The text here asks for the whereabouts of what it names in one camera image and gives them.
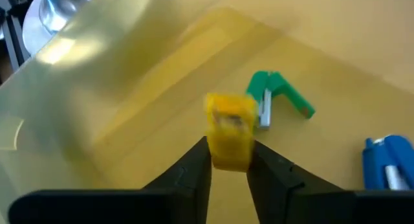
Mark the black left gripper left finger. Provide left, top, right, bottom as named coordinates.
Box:
left=142, top=135, right=213, bottom=224

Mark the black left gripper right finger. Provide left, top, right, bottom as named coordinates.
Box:
left=246, top=140, right=356, bottom=224

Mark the silver table lamp white shade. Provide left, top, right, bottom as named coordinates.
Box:
left=21, top=0, right=102, bottom=57

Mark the black aluminium rig frame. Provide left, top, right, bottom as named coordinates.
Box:
left=0, top=5, right=33, bottom=85

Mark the green stapler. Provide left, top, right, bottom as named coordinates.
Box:
left=245, top=70, right=316, bottom=131

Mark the yellow stapler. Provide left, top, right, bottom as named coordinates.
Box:
left=204, top=92, right=260, bottom=174

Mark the yellow translucent plastic bin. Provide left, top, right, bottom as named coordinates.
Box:
left=0, top=0, right=414, bottom=224

